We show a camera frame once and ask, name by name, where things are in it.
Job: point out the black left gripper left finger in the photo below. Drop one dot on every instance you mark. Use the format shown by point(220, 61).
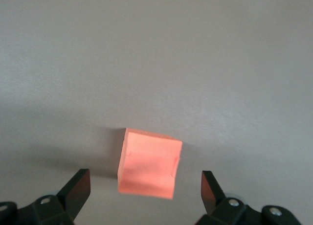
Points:
point(61, 208)

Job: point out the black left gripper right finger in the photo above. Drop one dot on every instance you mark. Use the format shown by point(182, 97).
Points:
point(227, 210)

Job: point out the orange foam block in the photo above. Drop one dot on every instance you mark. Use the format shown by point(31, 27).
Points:
point(149, 166)

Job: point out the brown table cover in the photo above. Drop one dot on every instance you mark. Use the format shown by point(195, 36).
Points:
point(156, 63)

